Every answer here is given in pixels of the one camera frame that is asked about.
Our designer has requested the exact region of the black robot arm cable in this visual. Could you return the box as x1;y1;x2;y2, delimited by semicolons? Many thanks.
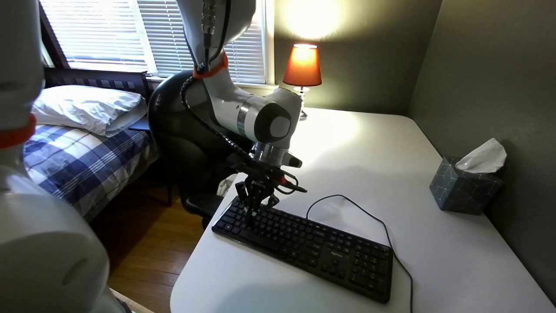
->
179;0;275;175

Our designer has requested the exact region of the black office chair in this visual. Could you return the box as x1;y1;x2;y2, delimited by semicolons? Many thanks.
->
148;67;258;229

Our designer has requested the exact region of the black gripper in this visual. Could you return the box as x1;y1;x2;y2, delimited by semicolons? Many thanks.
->
235;154;310;218

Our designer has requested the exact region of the white window frame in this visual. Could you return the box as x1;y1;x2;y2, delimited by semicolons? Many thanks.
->
136;0;282;100

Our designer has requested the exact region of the white pillow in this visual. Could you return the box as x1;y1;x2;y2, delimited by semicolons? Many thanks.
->
30;83;150;138

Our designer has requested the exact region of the white tissue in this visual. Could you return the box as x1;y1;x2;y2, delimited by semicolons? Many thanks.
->
454;135;509;175

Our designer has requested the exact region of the blue white plaid blanket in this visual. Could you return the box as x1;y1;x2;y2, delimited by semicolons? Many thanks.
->
21;119;160;222

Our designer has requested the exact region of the dark wooden bed headboard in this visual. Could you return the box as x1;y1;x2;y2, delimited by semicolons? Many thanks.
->
42;65;153;97

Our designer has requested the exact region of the grey patterned tissue box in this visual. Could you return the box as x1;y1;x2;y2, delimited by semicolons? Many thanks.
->
428;156;504;215

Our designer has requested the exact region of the black keyboard cable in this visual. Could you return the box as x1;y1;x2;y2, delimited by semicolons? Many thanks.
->
304;192;417;313

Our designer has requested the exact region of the black computer keyboard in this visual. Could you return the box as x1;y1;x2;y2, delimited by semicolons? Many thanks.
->
211;194;397;305

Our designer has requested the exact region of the orange shade table lamp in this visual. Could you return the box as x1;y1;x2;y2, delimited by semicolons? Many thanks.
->
282;41;324;121

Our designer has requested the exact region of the dark diagonal post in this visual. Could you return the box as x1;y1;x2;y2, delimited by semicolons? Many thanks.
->
37;0;73;69

